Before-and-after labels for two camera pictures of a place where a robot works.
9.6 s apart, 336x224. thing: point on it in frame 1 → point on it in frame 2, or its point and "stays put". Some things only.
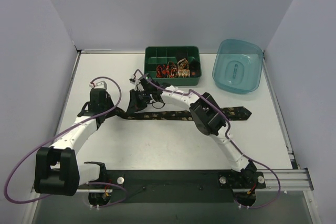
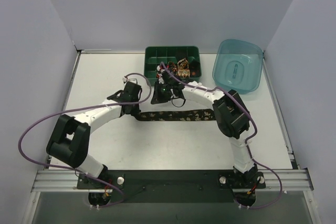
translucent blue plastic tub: (237, 65) stays put
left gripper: (110, 108) → (134, 111)
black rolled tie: (195, 68) stays put
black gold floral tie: (227, 114) stays put
